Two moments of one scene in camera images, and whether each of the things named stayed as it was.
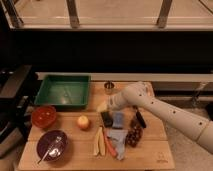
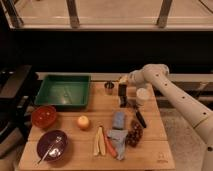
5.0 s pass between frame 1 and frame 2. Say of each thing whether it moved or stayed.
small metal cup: stayed
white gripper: moved
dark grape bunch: stayed
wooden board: stayed
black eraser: moved
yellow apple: stayed
